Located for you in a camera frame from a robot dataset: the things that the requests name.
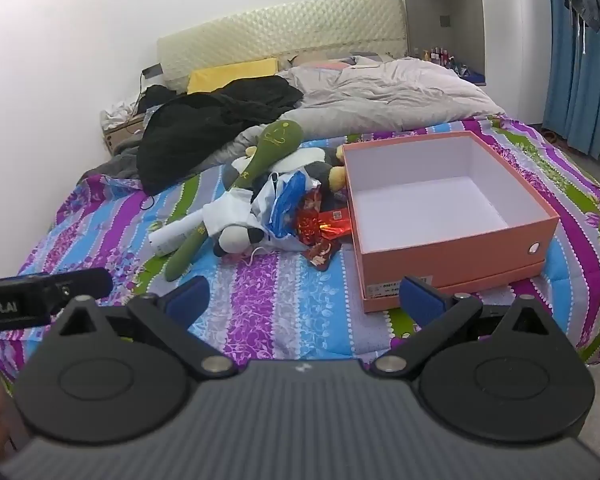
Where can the pink pillow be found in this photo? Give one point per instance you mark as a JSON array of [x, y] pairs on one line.
[[330, 66]]

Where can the dark grey blanket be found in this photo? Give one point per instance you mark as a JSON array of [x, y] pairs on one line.
[[120, 160]]

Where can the blue white plastic bag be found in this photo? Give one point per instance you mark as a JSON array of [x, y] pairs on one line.
[[285, 201]]

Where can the grey duvet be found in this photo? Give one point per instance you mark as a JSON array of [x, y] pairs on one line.
[[380, 95]]

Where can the red foil wrapper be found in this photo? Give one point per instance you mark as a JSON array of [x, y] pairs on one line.
[[310, 226]]

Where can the floral striped bed sheet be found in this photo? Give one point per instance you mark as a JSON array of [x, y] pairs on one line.
[[280, 300]]

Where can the yellow pillow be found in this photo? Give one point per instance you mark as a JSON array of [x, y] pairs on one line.
[[230, 75]]

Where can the black clothing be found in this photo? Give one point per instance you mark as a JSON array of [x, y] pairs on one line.
[[190, 135]]

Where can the white soft toy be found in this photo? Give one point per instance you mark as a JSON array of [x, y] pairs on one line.
[[227, 212]]

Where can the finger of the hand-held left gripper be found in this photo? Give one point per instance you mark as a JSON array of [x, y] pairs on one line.
[[92, 281]]

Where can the white cylinder roll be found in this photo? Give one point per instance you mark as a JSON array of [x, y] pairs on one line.
[[172, 235]]

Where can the black white cow plush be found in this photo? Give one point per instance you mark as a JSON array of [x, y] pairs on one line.
[[237, 240]]

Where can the padded cream headboard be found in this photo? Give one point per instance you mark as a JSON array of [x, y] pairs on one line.
[[280, 30]]

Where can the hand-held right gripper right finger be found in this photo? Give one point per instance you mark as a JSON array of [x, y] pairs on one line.
[[420, 301]]

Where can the orange cardboard box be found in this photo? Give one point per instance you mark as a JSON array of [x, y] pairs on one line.
[[455, 260]]

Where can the blue curtain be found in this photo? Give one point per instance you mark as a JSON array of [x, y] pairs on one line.
[[575, 85]]

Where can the dark wall switch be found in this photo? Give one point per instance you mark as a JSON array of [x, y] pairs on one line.
[[446, 21]]

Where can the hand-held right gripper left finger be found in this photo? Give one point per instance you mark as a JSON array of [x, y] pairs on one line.
[[187, 299]]

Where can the white crumpled cloth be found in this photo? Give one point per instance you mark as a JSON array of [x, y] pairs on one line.
[[115, 112]]

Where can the row of small bottles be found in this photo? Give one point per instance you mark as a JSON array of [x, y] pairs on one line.
[[437, 55]]

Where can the brown cardboard box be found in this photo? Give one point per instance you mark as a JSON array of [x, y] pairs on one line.
[[122, 133]]

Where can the green plush spoon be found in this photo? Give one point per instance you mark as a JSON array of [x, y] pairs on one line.
[[275, 140]]

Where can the red printed packet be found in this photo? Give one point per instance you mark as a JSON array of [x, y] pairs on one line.
[[337, 219]]

